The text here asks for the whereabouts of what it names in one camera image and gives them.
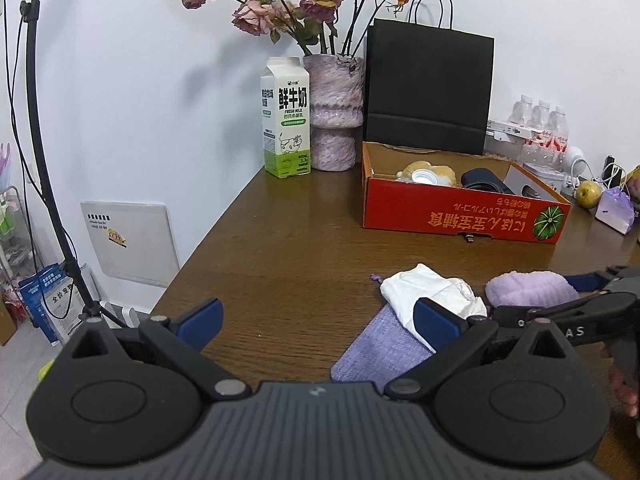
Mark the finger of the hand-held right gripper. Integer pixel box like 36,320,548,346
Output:
565,266,626,295
487,294,638,333

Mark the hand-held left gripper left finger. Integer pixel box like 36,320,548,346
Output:
70,298,253,402

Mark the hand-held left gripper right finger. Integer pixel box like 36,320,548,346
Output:
382,297,576,403

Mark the white cloth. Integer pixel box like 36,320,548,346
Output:
380,263,488,338

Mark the lavender fluffy towel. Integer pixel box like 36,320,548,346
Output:
485,271,581,321

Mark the purple knit cloth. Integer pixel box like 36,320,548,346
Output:
330,305,436,386

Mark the orange cardboard box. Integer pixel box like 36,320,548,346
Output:
361,141,572,246

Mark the person's right hand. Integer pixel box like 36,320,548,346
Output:
607,367,640,418

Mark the purple tissue pack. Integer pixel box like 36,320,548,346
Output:
595,187,638,236

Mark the green apple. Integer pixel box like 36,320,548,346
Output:
575,180,603,208

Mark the printed tin box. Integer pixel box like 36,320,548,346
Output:
522,161,568,187

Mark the small white desk fan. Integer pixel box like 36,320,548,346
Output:
560,146,591,196

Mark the black rolled belt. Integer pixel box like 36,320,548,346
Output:
460,167,516,195

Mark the blue printed bag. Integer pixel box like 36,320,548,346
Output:
17,262,93,346

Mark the yellow and white plush toy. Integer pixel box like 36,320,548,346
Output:
396,161,458,186

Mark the clear water bottle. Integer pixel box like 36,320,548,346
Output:
545,106,571,153
507,94,534,128
530,100,552,133

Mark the clear jar of seeds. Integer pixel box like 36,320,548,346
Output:
482,135,526,158

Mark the white open carton box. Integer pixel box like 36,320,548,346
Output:
486,119,534,142

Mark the black light stand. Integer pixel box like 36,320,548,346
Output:
0,0,126,331

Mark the white and green milk carton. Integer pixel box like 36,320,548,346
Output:
260,56,312,179

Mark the black paper bag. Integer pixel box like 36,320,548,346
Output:
363,0,496,157

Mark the pink speckled vase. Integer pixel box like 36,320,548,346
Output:
302,54,366,172

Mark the dried pink roses bouquet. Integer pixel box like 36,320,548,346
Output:
181,0,411,58

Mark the white cable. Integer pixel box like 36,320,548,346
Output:
565,157,628,193

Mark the wire rack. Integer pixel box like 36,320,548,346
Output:
0,185,33,281

